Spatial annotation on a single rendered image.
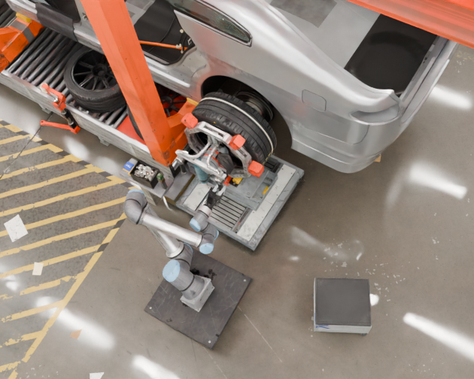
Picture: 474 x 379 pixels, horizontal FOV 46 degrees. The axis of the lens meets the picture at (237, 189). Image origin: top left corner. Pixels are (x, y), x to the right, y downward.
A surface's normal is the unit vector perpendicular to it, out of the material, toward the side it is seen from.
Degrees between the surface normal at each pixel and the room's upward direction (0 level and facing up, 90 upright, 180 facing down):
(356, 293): 0
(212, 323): 0
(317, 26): 22
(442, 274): 0
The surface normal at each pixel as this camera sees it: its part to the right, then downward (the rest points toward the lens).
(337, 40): 0.22, -0.25
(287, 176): -0.09, -0.45
